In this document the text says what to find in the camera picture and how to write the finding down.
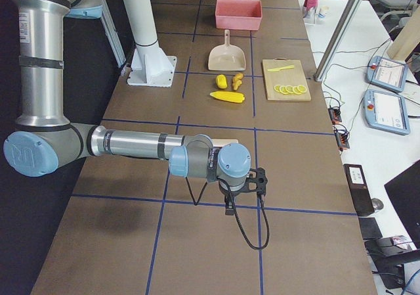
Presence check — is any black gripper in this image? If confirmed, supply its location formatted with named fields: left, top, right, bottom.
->
left=218, top=178, right=236, bottom=216

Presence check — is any beige hand brush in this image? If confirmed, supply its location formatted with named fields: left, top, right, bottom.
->
left=211, top=139, right=238, bottom=147

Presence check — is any yellow toy corn cob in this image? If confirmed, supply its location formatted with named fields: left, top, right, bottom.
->
left=210, top=91, right=245, bottom=103

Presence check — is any yellow toy lemon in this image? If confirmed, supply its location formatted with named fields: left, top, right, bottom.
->
left=215, top=74, right=228, bottom=89

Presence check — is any orange toy ginger root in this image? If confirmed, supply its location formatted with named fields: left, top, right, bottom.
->
left=232, top=73, right=243, bottom=91

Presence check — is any beige plastic dustpan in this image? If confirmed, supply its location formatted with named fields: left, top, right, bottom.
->
left=207, top=30, right=246, bottom=72

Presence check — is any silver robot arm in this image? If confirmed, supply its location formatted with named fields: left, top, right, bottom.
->
left=3, top=0, right=256, bottom=215

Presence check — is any pink plastic bin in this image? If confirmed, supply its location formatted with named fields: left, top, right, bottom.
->
left=215, top=0, right=263, bottom=31

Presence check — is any black box with label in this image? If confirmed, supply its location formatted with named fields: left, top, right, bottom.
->
left=343, top=164, right=374, bottom=217

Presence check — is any lower orange adapter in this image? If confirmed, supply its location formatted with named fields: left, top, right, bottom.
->
left=334, top=128, right=350, bottom=151

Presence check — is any orange adapter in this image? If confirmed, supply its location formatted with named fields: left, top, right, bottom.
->
left=328, top=106, right=342, bottom=124
left=334, top=128, right=350, bottom=151

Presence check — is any upper orange adapter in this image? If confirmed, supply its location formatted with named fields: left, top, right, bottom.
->
left=328, top=106, right=342, bottom=124

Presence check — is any wooden cutting board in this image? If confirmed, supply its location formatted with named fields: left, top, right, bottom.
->
left=262, top=59, right=312, bottom=102

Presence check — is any yellow plastic knife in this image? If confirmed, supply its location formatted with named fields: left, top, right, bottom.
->
left=267, top=64, right=295, bottom=72

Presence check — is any black monitor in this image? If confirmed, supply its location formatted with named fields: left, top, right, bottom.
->
left=385, top=166, right=419, bottom=244

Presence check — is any lower teach pendant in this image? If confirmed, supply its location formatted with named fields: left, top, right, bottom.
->
left=363, top=89, right=411, bottom=135

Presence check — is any teach pendant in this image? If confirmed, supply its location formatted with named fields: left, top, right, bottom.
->
left=366, top=56, right=408, bottom=93
left=363, top=89, right=411, bottom=135

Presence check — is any upper teach pendant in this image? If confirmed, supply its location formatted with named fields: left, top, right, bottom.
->
left=366, top=56, right=408, bottom=93

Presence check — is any white paper cup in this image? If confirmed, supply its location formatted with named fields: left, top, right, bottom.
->
left=318, top=5, right=329, bottom=20

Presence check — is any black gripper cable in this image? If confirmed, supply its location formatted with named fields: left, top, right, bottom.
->
left=185, top=173, right=270, bottom=251

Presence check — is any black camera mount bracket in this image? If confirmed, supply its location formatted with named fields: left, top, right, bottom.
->
left=241, top=168, right=268, bottom=196

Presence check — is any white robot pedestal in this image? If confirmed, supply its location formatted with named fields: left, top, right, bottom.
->
left=123, top=0, right=177, bottom=87

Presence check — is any aluminium frame post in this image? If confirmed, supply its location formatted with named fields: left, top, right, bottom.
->
left=314, top=0, right=363, bottom=82

